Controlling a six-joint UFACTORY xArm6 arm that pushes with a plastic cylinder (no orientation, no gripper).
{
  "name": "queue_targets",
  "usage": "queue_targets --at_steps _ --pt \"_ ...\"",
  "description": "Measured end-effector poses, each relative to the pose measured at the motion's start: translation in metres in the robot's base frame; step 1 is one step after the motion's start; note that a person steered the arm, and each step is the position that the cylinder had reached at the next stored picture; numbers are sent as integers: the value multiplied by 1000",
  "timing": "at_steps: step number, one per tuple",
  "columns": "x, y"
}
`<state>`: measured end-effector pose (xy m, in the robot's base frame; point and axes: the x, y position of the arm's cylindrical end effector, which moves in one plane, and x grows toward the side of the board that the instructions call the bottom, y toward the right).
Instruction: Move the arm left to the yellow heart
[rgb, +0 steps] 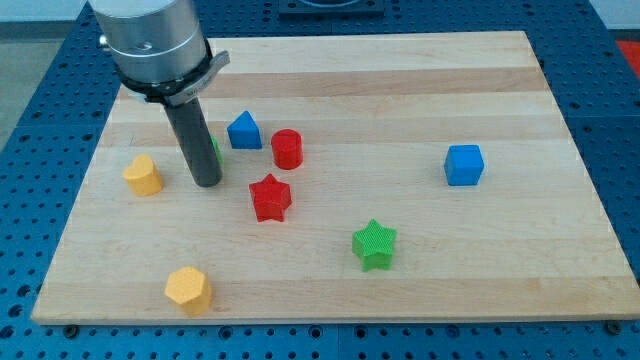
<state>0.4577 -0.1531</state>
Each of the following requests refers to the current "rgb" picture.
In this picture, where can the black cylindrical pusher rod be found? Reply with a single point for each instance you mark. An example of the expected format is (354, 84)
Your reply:
(192, 133)

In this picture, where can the red star block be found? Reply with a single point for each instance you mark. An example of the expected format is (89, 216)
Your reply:
(271, 198)

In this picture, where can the green block behind rod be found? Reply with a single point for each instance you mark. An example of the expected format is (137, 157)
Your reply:
(218, 153)

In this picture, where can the green star block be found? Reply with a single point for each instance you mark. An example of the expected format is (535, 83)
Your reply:
(374, 246)

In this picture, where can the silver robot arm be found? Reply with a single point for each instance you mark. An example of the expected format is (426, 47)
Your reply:
(158, 47)

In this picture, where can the yellow hexagon block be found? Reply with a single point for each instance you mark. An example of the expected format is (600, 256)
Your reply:
(190, 290)

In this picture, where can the red cylinder block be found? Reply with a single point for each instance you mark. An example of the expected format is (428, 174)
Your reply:
(287, 149)

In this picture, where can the blue triangle block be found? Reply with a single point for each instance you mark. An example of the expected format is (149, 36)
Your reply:
(244, 132)

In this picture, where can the yellow heart block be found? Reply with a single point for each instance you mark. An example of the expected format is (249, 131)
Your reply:
(142, 176)

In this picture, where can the blue cube block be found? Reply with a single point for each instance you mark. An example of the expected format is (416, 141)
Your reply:
(463, 165)

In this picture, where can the wooden board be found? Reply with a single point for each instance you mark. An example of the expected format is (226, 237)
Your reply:
(377, 114)

